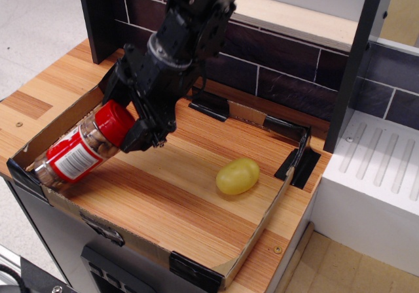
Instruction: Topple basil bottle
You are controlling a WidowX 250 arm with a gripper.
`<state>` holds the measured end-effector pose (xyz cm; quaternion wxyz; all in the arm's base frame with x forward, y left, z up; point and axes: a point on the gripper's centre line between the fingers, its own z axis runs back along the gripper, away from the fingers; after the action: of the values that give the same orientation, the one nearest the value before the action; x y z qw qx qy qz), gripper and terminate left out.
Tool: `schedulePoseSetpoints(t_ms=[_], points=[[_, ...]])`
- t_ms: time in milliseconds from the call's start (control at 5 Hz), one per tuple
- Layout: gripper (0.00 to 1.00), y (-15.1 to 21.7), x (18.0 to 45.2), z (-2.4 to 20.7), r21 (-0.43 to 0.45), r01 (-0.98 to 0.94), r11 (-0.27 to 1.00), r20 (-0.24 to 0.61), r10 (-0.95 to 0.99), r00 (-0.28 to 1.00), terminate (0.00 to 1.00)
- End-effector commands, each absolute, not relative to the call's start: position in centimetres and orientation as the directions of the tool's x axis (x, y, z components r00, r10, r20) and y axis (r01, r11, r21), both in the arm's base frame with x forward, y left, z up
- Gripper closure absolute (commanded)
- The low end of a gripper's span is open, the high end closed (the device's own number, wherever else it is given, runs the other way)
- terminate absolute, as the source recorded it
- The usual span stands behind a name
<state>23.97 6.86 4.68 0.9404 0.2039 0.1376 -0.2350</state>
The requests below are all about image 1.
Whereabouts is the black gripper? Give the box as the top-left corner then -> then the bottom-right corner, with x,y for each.
101,44 -> 200,153

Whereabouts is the red-lidded spice bottle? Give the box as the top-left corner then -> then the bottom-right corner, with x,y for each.
33,100 -> 135,189

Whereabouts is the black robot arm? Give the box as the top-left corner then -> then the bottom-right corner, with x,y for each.
103,0 -> 236,153

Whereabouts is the cardboard fence with black tape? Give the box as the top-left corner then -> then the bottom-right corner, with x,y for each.
6,58 -> 322,292

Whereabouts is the yellow toy potato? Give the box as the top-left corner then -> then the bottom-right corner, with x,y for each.
215,158 -> 260,196

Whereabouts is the white dish drainer sink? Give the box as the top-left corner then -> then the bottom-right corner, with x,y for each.
311,111 -> 418,275

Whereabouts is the black cable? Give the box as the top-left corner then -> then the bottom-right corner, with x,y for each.
0,262 -> 32,293

